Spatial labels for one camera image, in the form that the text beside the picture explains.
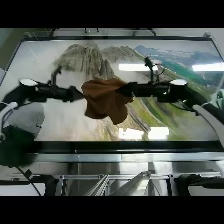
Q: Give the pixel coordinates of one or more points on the dark green garment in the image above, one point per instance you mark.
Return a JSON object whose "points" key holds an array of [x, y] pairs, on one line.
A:
{"points": [[15, 146]]}

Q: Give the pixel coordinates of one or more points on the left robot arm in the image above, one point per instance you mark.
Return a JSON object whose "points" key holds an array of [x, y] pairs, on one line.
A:
{"points": [[30, 92]]}

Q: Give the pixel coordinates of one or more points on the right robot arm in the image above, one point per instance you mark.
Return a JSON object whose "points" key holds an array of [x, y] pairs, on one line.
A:
{"points": [[186, 93]]}

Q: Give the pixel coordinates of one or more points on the brown shirt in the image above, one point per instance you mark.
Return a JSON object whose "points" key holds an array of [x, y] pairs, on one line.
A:
{"points": [[105, 100]]}

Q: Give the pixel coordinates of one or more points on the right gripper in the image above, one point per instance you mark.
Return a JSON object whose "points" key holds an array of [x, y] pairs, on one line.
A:
{"points": [[133, 89]]}

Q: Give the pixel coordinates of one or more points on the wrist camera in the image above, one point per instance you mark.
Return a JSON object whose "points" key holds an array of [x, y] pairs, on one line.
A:
{"points": [[55, 77], [149, 64]]}

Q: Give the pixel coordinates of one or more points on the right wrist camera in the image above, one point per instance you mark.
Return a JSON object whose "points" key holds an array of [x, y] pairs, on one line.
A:
{"points": [[149, 64]]}

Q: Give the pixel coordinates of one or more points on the grey garment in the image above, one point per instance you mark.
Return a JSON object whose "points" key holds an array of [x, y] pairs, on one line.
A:
{"points": [[28, 118]]}

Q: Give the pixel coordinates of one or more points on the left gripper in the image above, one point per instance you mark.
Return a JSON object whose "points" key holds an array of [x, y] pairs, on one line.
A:
{"points": [[68, 93]]}

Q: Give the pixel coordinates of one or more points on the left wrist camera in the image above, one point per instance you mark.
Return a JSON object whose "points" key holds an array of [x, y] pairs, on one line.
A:
{"points": [[55, 77]]}

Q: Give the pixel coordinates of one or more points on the silver frame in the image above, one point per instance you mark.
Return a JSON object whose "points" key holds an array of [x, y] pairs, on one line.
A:
{"points": [[126, 181]]}

